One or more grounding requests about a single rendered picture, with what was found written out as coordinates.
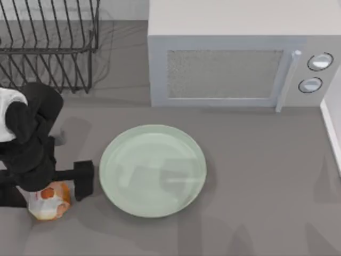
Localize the orange and white bread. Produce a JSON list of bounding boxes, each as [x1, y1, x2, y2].
[[27, 182, 72, 221]]

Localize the pale green plate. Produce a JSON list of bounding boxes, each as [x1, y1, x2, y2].
[[99, 124, 207, 219]]

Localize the microwave door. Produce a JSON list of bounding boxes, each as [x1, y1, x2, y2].
[[149, 37, 307, 108]]

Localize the pale microwave oven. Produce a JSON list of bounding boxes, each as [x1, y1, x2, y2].
[[147, 0, 341, 113]]

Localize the small microwave knob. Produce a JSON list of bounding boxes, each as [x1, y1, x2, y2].
[[298, 76, 323, 93]]

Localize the large microwave knob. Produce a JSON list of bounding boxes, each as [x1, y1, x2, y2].
[[307, 52, 334, 71]]

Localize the dark wire dish rack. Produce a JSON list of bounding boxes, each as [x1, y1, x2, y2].
[[0, 0, 101, 94]]

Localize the microwave door handle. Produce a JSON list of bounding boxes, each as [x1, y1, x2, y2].
[[275, 50, 303, 113]]

